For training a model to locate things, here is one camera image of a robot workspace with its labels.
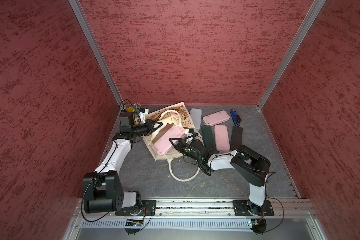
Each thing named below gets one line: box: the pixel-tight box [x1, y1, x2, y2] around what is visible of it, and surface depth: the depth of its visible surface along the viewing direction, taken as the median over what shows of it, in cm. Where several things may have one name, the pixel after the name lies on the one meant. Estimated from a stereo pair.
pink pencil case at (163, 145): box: [151, 123, 186, 156], surface depth 84 cm
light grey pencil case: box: [189, 108, 202, 131], surface depth 112 cm
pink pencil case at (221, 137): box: [214, 125, 230, 151], surface depth 103 cm
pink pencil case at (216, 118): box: [202, 110, 230, 127], surface depth 113 cm
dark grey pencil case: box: [230, 126, 243, 151], surface depth 103 cm
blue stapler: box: [230, 108, 241, 127], surface depth 112 cm
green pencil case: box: [201, 125, 216, 151], surface depth 102 cm
